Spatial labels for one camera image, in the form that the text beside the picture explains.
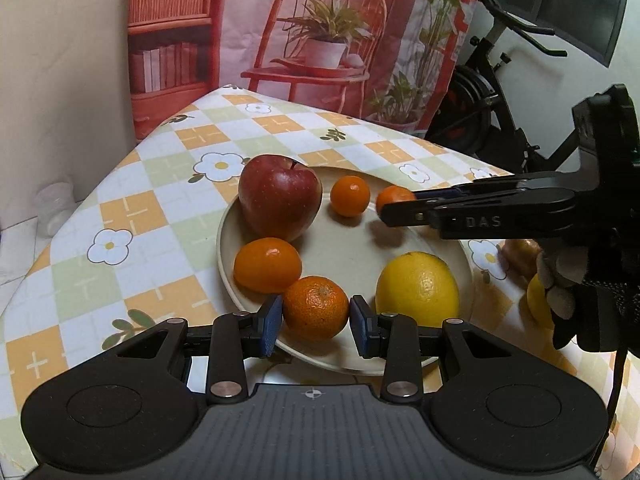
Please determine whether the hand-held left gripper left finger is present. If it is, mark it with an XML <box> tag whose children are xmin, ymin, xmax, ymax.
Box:
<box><xmin>116</xmin><ymin>294</ymin><xmax>285</xmax><ymax>405</ymax></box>

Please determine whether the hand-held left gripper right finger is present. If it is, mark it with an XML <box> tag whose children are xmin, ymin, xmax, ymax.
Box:
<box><xmin>349</xmin><ymin>295</ymin><xmax>518</xmax><ymax>405</ymax></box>

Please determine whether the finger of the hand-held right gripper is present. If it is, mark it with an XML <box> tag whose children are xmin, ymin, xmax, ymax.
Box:
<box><xmin>377</xmin><ymin>187</ymin><xmax>601</xmax><ymax>241</ymax></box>
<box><xmin>415</xmin><ymin>170</ymin><xmax>583</xmax><ymax>199</ymax></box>

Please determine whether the mandarin orange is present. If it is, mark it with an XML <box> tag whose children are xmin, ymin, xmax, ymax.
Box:
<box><xmin>283</xmin><ymin>276</ymin><xmax>350</xmax><ymax>342</ymax></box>

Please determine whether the brown kiwi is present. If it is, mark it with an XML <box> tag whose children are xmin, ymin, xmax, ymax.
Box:
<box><xmin>502</xmin><ymin>239</ymin><xmax>543</xmax><ymax>278</ymax></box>

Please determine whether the smooth tangerine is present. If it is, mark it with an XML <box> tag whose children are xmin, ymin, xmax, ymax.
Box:
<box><xmin>233</xmin><ymin>237</ymin><xmax>303</xmax><ymax>294</ymax></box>

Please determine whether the yellow lemon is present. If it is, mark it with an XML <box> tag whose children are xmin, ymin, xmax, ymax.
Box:
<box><xmin>526</xmin><ymin>275</ymin><xmax>556</xmax><ymax>328</ymax></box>
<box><xmin>375</xmin><ymin>251</ymin><xmax>461</xmax><ymax>328</ymax></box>

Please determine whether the beige plate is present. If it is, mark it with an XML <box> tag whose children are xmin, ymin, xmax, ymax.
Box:
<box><xmin>216</xmin><ymin>165</ymin><xmax>473</xmax><ymax>375</ymax></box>

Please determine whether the small orange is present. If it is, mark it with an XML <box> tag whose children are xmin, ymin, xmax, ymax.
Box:
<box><xmin>330</xmin><ymin>175</ymin><xmax>372</xmax><ymax>218</ymax></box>
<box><xmin>376</xmin><ymin>186</ymin><xmax>417</xmax><ymax>216</ymax></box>

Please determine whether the large red apple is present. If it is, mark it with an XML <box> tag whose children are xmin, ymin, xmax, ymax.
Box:
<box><xmin>238</xmin><ymin>155</ymin><xmax>322</xmax><ymax>243</ymax></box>

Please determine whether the person's right hand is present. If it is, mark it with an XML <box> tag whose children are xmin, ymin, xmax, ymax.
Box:
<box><xmin>535</xmin><ymin>247</ymin><xmax>640</xmax><ymax>356</ymax></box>

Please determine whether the black exercise bike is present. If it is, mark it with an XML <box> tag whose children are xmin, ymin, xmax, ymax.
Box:
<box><xmin>425</xmin><ymin>0</ymin><xmax>601</xmax><ymax>176</ymax></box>

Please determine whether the dark window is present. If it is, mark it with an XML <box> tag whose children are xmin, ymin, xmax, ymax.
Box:
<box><xmin>492</xmin><ymin>0</ymin><xmax>631</xmax><ymax>68</ymax></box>

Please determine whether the black cable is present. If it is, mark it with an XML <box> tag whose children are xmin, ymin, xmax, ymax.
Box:
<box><xmin>592</xmin><ymin>347</ymin><xmax>628</xmax><ymax>466</ymax></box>

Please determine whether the red printed wall backdrop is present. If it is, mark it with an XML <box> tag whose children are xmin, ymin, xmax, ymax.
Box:
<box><xmin>127</xmin><ymin>0</ymin><xmax>496</xmax><ymax>143</ymax></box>

